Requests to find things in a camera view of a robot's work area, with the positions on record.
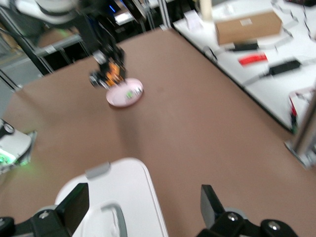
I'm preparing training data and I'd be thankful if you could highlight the brown cardboard box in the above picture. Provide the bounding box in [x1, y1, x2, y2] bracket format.
[215, 11, 283, 46]

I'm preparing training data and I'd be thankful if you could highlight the black power adapter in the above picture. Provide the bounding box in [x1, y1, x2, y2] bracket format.
[268, 59, 302, 76]
[231, 42, 259, 52]

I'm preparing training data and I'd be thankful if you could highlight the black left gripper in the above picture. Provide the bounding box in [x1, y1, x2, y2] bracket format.
[81, 9, 126, 82]

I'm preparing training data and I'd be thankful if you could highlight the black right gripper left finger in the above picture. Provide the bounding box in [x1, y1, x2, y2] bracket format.
[0, 183, 90, 237]

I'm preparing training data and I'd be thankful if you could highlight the white side desk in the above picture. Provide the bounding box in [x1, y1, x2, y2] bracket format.
[172, 0, 316, 134]

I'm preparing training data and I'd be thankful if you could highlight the orange push-button switch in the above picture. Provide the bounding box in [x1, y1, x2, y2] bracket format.
[89, 61, 124, 89]

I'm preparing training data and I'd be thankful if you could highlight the beige cardboard tube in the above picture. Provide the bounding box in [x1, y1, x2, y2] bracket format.
[199, 0, 213, 23]

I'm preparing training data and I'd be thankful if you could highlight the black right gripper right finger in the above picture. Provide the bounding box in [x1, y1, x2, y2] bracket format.
[195, 184, 299, 237]

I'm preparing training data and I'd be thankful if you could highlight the aluminium profile post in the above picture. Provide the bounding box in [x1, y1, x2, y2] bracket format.
[283, 91, 316, 169]

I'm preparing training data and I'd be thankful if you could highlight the pink round plate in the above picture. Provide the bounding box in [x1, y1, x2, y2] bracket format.
[106, 78, 144, 108]

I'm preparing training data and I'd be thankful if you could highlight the white lidded box grey handle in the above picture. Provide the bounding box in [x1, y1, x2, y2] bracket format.
[54, 158, 170, 237]

